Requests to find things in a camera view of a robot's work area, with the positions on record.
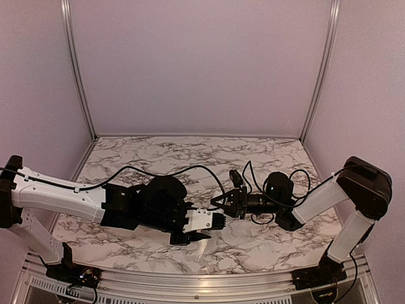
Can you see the front aluminium frame rail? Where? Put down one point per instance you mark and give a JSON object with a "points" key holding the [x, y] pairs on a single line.
{"points": [[124, 286]]}

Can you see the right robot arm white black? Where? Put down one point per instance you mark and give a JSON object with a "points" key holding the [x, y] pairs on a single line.
{"points": [[366, 186]]}

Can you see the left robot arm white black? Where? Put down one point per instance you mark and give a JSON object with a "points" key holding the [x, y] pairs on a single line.
{"points": [[160, 204]]}

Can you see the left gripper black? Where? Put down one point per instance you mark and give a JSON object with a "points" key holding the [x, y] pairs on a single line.
{"points": [[193, 237]]}

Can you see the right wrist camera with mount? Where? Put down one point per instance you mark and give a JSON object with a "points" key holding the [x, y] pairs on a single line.
{"points": [[237, 179]]}

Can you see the aluminium post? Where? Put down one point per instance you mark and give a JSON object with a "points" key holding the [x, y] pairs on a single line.
{"points": [[74, 62], [326, 58]]}

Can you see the right rear aluminium post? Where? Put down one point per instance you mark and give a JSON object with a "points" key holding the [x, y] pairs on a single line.
{"points": [[326, 58]]}

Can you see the left rear aluminium post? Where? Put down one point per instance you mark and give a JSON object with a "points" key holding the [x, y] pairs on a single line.
{"points": [[74, 62]]}

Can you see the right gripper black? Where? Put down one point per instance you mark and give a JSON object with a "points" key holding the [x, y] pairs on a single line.
{"points": [[238, 201]]}

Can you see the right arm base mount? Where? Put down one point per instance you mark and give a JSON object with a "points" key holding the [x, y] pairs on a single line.
{"points": [[313, 277]]}

